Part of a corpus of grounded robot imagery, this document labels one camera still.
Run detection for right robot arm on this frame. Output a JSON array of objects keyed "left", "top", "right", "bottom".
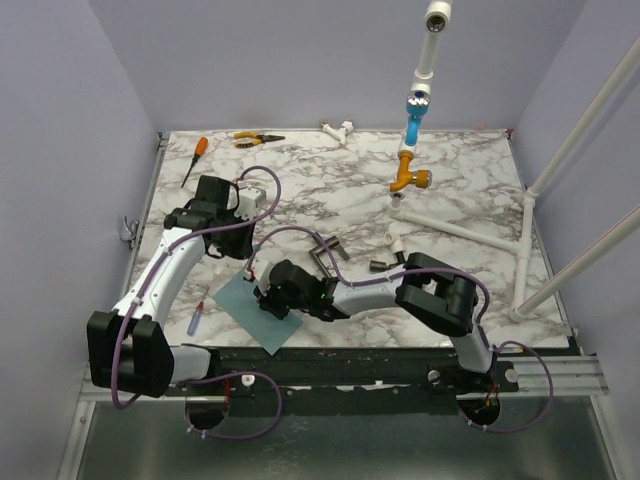
[{"left": 247, "top": 253, "right": 497, "bottom": 392}]

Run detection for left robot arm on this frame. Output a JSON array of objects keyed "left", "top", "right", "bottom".
[{"left": 87, "top": 175, "right": 266, "bottom": 397}]

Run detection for small white pipe elbow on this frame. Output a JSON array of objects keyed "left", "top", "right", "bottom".
[{"left": 384, "top": 231, "right": 406, "bottom": 254}]

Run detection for black metal T bar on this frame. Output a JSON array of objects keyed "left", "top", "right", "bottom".
[{"left": 309, "top": 236, "right": 350, "bottom": 277}]

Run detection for black pipe tee fitting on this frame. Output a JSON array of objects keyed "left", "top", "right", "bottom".
[{"left": 368, "top": 251, "right": 406, "bottom": 273}]

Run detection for white pipe tee fitting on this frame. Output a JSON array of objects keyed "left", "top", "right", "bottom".
[{"left": 321, "top": 120, "right": 354, "bottom": 147}]

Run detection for orange brass tap valve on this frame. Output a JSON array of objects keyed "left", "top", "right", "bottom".
[{"left": 389, "top": 150, "right": 432, "bottom": 193}]

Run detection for blue tap valve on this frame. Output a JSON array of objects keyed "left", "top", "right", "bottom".
[{"left": 405, "top": 91, "right": 430, "bottom": 147}]

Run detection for white PVC pipe assembly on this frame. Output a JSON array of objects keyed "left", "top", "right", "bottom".
[{"left": 388, "top": 1, "right": 639, "bottom": 322}]

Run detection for orange handled screwdriver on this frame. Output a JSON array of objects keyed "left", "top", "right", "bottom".
[{"left": 181, "top": 137, "right": 209, "bottom": 187}]

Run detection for yellow handled pliers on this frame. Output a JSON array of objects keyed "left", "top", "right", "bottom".
[{"left": 234, "top": 132, "right": 286, "bottom": 149}]

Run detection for metal wall hook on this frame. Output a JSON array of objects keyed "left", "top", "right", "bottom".
[{"left": 119, "top": 216, "right": 140, "bottom": 244}]

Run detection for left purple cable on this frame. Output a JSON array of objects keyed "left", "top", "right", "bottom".
[{"left": 109, "top": 165, "right": 284, "bottom": 441}]

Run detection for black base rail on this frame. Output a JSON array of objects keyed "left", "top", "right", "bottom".
[{"left": 164, "top": 347, "right": 519, "bottom": 416}]

